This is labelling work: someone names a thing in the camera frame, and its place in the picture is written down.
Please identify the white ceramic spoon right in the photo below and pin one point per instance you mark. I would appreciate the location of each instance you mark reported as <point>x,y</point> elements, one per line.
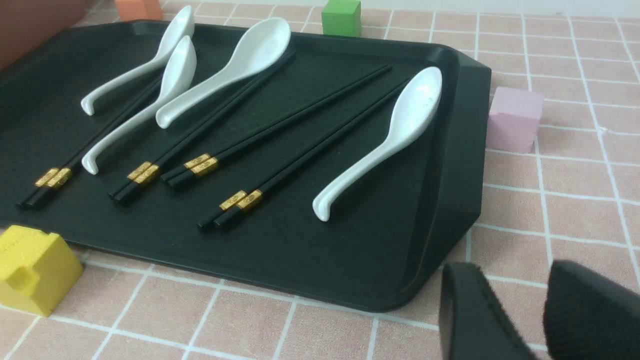
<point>413,111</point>

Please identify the white ceramic spoon far left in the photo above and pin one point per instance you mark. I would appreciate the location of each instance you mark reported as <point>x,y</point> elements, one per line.
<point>181,26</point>

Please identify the black plastic tray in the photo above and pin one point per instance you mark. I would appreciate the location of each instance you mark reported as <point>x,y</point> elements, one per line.
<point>387,234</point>

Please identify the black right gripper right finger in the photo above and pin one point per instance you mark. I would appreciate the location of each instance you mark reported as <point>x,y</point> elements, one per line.
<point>588,316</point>

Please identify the black chopstick gold band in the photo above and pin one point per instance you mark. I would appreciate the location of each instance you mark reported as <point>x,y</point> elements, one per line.
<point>131,116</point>
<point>210,127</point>
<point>55,178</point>
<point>318,103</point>
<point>225,157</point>
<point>200,125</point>
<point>243,201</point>
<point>246,186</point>

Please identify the orange foam cube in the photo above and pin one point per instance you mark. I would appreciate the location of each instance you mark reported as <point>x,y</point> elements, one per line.
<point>133,10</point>

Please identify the green foam cube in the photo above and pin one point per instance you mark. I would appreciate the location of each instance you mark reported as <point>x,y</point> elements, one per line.
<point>342,18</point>

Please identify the yellow foam block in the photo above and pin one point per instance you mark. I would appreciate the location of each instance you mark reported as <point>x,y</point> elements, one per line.
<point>37,270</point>

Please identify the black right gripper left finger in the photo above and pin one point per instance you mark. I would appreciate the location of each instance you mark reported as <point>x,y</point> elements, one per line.
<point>473,324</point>

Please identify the pink foam cube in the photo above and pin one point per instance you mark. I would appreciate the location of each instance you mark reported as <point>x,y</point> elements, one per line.
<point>513,120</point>

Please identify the white ceramic spoon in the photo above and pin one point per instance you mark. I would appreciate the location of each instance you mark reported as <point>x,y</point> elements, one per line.
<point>181,26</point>
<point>413,111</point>
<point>259,48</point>
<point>176,79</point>

